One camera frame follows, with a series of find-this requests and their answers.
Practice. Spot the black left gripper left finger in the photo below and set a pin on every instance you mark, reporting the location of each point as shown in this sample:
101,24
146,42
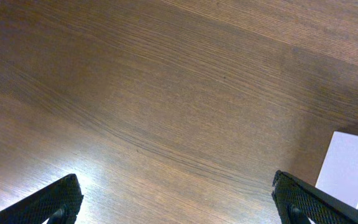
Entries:
58,202

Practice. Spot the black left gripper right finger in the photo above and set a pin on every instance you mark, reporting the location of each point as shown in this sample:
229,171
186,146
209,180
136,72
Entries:
300,202

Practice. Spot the white cardboard box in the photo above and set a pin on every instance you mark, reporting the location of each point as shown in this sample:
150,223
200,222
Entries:
338,176

